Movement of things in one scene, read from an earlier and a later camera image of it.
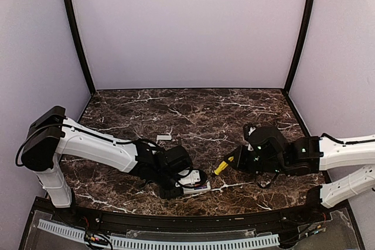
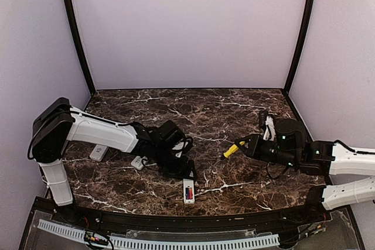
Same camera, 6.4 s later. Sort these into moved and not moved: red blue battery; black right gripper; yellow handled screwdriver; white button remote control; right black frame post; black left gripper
Moved: red blue battery; black right gripper; yellow handled screwdriver; black left gripper; white button remote control
Not moved: right black frame post
